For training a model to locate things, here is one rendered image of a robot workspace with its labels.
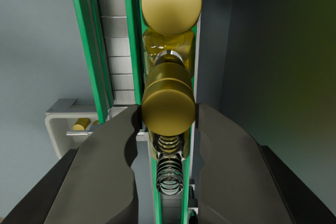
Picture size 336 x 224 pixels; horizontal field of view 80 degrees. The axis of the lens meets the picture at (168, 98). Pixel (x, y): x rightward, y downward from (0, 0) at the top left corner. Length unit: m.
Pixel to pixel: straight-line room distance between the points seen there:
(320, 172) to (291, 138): 0.04
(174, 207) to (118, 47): 0.53
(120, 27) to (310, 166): 0.36
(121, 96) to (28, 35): 0.31
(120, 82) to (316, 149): 0.36
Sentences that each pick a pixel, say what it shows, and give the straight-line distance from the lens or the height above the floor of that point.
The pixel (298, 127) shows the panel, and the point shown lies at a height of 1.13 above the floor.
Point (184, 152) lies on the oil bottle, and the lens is 0.27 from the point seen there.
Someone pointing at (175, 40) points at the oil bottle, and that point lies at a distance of 0.20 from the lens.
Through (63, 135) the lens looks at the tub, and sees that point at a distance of 0.69.
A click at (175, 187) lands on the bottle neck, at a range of 0.24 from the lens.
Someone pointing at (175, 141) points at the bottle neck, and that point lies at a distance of 0.20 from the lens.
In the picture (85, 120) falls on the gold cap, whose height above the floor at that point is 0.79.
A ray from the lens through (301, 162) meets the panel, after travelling 0.23.
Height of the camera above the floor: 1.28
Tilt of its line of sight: 62 degrees down
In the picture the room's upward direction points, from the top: 179 degrees counter-clockwise
